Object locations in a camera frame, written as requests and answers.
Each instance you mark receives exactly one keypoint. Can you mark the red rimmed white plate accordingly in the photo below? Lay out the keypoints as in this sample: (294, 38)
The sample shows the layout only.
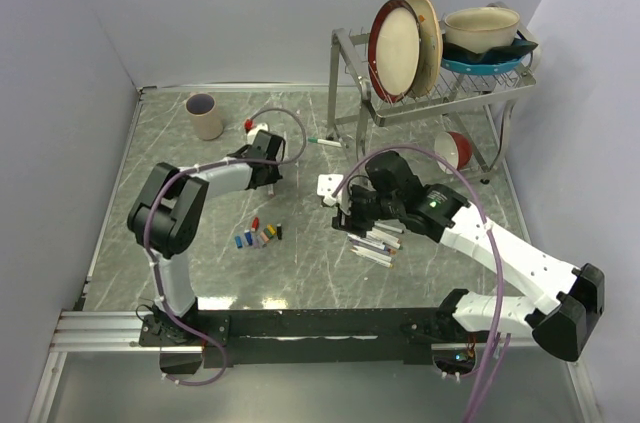
(394, 50)

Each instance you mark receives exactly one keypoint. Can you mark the green cap marker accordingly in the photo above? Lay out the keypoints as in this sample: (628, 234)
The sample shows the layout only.
(324, 142)

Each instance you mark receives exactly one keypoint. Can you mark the grey marker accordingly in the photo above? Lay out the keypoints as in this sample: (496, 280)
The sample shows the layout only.
(372, 254)

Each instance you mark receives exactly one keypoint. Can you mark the black cap marker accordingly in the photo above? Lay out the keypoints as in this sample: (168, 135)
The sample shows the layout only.
(389, 228)

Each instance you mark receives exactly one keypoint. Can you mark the yellow cap marker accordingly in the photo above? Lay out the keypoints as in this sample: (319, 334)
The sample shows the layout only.
(375, 259)

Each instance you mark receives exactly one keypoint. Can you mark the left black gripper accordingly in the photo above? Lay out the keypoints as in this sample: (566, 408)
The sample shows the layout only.
(276, 176)

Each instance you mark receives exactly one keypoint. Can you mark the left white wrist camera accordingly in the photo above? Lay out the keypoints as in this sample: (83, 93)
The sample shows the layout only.
(252, 129)

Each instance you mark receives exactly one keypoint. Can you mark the black base frame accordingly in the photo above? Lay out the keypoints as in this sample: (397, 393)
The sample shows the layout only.
(304, 336)

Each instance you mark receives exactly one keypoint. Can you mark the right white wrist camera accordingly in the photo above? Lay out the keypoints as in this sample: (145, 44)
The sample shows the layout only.
(327, 185)

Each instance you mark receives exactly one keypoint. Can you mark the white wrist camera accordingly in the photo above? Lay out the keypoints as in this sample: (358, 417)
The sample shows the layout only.
(252, 129)
(327, 185)

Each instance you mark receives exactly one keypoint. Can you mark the steel dish rack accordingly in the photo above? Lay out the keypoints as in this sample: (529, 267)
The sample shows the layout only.
(453, 94)

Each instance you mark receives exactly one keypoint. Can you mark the beige cylindrical cup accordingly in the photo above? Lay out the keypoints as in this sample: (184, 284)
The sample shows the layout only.
(205, 117)

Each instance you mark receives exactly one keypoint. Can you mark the beige ceramic bowl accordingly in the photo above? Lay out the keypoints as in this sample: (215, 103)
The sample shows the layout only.
(480, 29)

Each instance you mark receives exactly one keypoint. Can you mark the red white bowl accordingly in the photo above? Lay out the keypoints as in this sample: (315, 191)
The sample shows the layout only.
(454, 148)

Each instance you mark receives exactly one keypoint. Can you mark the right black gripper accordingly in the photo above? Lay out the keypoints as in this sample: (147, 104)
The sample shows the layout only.
(349, 220)

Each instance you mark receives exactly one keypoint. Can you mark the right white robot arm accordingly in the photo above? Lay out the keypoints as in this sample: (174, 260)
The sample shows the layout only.
(556, 303)

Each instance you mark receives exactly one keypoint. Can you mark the beige plate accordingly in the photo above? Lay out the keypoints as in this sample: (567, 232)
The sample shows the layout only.
(430, 51)

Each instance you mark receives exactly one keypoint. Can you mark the blue baking dish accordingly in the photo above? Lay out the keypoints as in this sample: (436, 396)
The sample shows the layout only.
(496, 61)

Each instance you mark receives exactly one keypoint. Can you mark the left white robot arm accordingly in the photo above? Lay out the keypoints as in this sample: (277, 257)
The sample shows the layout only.
(166, 214)

